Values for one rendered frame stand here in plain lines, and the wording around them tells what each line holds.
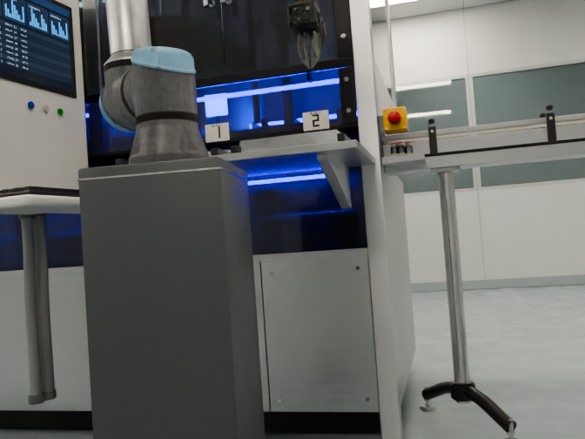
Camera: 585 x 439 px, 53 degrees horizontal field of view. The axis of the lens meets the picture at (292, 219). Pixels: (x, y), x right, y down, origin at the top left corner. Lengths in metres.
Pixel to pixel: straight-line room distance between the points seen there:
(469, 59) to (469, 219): 1.67
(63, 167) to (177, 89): 1.00
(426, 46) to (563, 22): 1.37
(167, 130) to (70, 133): 1.05
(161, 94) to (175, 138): 0.09
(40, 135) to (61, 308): 0.65
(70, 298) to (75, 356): 0.21
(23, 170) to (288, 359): 1.00
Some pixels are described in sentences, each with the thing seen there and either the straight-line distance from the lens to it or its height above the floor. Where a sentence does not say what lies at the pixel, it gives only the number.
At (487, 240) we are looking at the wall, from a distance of 6.47.
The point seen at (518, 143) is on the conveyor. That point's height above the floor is 0.89.
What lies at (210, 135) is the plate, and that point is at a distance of 2.04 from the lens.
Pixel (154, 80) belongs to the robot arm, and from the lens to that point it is 1.13.
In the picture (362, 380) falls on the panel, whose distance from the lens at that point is 1.94.
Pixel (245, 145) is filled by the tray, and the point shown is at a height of 0.90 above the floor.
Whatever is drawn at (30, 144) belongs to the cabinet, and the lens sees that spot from 1.98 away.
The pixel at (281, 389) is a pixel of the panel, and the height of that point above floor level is 0.16.
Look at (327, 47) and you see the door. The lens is 1.99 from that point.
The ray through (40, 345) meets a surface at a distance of 2.13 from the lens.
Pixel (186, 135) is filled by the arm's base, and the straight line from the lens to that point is 1.11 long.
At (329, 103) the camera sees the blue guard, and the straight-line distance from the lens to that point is 1.94.
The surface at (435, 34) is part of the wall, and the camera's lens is 6.79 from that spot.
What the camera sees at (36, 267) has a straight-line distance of 2.12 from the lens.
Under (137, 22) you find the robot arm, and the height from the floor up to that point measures 1.10.
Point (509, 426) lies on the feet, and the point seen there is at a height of 0.06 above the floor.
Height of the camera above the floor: 0.64
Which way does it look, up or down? 2 degrees up
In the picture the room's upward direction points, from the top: 4 degrees counter-clockwise
